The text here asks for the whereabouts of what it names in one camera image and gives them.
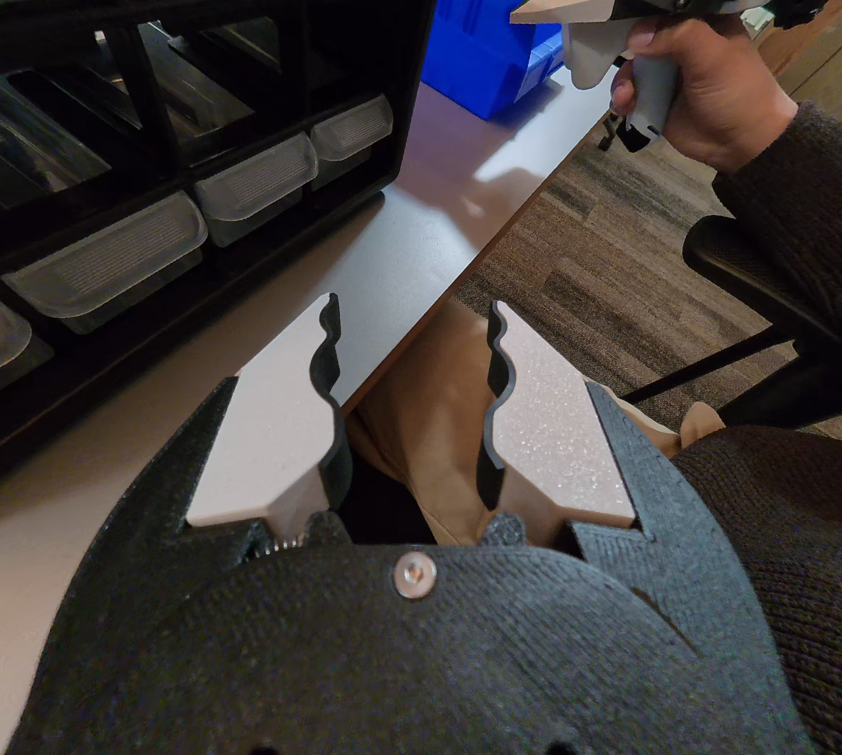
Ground blue plastic bin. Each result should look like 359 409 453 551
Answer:
421 0 622 119

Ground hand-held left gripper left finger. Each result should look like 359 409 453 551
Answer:
186 292 354 540

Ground rows of clear cabinet drawers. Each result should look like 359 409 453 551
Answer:
0 0 409 388

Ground black parts drawer cabinet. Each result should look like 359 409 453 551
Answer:
0 0 458 473

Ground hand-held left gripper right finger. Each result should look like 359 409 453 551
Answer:
475 300 639 537

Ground person's right forearm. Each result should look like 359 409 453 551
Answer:
714 100 842 335

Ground person's right hand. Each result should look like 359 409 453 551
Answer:
610 18 800 174

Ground black office chair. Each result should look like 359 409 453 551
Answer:
621 214 842 430

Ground person's beige pants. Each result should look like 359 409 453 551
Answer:
345 301 724 547

